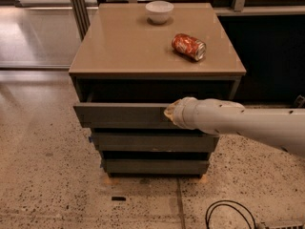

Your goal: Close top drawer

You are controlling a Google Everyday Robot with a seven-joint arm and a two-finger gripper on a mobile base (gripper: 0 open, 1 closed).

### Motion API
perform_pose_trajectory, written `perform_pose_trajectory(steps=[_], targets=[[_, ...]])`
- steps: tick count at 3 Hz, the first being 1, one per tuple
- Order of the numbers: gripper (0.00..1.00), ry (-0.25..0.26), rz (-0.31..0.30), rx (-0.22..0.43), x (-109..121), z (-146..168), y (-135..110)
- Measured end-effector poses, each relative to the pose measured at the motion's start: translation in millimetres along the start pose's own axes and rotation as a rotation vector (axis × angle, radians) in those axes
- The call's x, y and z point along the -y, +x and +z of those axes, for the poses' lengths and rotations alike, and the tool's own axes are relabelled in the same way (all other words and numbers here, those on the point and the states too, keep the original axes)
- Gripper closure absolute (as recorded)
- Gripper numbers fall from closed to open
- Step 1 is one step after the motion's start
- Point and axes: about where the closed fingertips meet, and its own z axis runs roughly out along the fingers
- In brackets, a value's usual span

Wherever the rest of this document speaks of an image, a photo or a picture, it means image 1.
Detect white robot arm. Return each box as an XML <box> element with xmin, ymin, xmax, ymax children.
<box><xmin>164</xmin><ymin>97</ymin><xmax>305</xmax><ymax>157</ymax></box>

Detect red soda can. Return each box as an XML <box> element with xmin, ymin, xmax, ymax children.
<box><xmin>172</xmin><ymin>33</ymin><xmax>207</xmax><ymax>61</ymax></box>

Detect white ceramic bowl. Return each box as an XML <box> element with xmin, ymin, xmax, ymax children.
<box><xmin>145</xmin><ymin>1</ymin><xmax>174</xmax><ymax>24</ymax></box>

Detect grey top drawer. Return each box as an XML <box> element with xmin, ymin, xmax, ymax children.
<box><xmin>73</xmin><ymin>95</ymin><xmax>179</xmax><ymax>129</ymax></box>

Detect grey drawer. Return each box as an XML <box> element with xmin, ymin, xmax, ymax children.
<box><xmin>91</xmin><ymin>132</ymin><xmax>219</xmax><ymax>153</ymax></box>
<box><xmin>73</xmin><ymin>95</ymin><xmax>179</xmax><ymax>129</ymax></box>
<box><xmin>101</xmin><ymin>152</ymin><xmax>210</xmax><ymax>177</ymax></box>

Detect black object by wall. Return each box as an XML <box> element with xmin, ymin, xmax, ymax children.
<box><xmin>294</xmin><ymin>95</ymin><xmax>305</xmax><ymax>108</ymax></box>

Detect grey middle drawer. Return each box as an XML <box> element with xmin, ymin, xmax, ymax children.
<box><xmin>91</xmin><ymin>132</ymin><xmax>219</xmax><ymax>153</ymax></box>

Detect grey power strip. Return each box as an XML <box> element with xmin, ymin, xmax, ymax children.
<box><xmin>256</xmin><ymin>220</ymin><xmax>305</xmax><ymax>229</ymax></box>

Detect grey bottom drawer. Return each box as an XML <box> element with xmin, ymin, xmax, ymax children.
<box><xmin>101</xmin><ymin>152</ymin><xmax>210</xmax><ymax>177</ymax></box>

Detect black floor marker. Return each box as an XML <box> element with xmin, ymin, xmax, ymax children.
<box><xmin>112</xmin><ymin>197</ymin><xmax>126</xmax><ymax>201</ymax></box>

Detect black floor cable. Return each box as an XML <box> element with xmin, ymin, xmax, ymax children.
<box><xmin>204</xmin><ymin>199</ymin><xmax>257</xmax><ymax>229</ymax></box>

